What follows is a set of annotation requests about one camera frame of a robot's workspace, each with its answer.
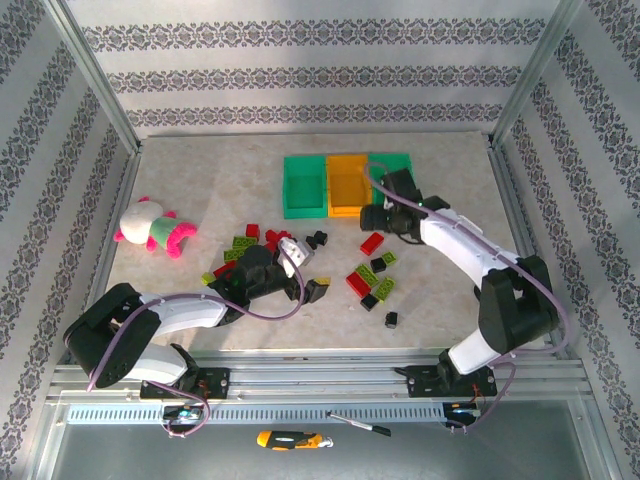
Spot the aluminum base rail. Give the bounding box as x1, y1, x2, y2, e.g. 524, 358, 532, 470
47, 349, 594, 404

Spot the white pink plush toy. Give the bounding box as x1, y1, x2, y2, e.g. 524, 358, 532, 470
113, 196, 199, 260

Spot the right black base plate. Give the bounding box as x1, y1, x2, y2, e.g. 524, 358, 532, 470
394, 364, 499, 400

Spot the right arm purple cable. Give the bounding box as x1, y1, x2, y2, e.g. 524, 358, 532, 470
363, 162, 574, 436

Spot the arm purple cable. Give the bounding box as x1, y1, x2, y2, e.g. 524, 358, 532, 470
363, 162, 574, 436
87, 262, 307, 440

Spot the aluminum side rail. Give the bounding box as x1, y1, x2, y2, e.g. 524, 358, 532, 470
69, 144, 144, 366
487, 144, 571, 359

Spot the slotted grey cable duct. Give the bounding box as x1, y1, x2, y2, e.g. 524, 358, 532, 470
66, 402, 481, 426

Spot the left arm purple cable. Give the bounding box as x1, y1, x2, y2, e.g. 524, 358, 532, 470
87, 262, 307, 440

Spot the yellow plastic bin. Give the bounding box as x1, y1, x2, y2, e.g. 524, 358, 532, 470
326, 153, 374, 220

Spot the green plastic bin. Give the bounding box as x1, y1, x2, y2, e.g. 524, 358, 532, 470
282, 155, 330, 221
367, 152, 417, 201

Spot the aluminum frame post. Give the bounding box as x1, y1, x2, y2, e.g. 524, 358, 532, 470
487, 0, 586, 151
42, 0, 144, 156

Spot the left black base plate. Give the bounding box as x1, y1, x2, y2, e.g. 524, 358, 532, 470
139, 367, 232, 401

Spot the orange black screwdriver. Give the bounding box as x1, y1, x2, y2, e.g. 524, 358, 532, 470
256, 429, 335, 452

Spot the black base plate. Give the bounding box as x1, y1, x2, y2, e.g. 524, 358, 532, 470
139, 367, 232, 401
394, 364, 499, 400

